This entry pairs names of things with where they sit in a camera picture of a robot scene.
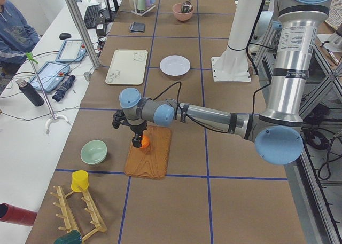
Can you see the aluminium frame post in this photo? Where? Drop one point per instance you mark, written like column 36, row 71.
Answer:
column 81, row 27

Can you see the far teach pendant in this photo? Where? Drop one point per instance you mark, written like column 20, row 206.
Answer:
column 71, row 50

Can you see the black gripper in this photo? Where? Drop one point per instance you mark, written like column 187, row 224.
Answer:
column 137, row 128

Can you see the green cup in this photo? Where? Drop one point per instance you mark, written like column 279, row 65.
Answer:
column 141, row 5

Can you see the folded navy umbrella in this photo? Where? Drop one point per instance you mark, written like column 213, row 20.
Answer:
column 60, row 92

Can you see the orange fruit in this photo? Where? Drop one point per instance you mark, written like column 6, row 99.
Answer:
column 145, row 142

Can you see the beige cup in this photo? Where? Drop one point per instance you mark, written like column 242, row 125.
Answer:
column 133, row 4

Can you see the near teach pendant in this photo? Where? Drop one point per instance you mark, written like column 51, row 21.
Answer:
column 51, row 74

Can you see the dark green mug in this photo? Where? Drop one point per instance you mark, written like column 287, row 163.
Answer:
column 73, row 237

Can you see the metal scoop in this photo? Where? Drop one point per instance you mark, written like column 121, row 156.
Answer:
column 187, row 3

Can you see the black computer mouse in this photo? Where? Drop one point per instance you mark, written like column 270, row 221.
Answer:
column 64, row 36

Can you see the yellow mug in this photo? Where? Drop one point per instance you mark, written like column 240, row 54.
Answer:
column 80, row 181

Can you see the grey folded cloth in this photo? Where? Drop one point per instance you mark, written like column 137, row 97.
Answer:
column 137, row 27

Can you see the green bowl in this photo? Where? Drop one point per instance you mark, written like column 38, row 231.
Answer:
column 93, row 152

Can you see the red bottle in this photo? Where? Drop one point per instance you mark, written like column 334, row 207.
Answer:
column 17, row 215

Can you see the black water bottle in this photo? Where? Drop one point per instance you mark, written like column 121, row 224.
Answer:
column 32, row 95

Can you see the black keyboard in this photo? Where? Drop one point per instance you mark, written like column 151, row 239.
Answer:
column 91, row 15

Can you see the wooden cutting board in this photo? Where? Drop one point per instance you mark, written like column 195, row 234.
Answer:
column 150, row 162

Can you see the pink bowl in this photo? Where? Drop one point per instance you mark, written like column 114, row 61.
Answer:
column 182, row 17

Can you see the wooden mug rack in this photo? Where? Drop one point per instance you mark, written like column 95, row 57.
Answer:
column 78, row 212

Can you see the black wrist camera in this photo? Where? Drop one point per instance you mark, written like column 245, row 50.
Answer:
column 119, row 119

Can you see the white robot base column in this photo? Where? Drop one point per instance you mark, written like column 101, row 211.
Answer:
column 232, row 65

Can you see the white cup rack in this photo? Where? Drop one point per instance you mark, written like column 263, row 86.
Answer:
column 141, row 13

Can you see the cream bear tray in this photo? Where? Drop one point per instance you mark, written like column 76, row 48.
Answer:
column 127, row 67

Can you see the seated person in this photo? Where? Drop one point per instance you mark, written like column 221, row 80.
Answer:
column 17, row 37

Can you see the white stand with green clip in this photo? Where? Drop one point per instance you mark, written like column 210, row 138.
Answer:
column 53, row 116

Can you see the teach pendant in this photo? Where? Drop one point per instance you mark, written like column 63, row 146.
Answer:
column 71, row 50
column 51, row 74

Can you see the white round plate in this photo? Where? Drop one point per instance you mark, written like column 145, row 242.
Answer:
column 175, row 65

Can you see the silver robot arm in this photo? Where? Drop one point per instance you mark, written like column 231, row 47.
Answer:
column 276, row 131

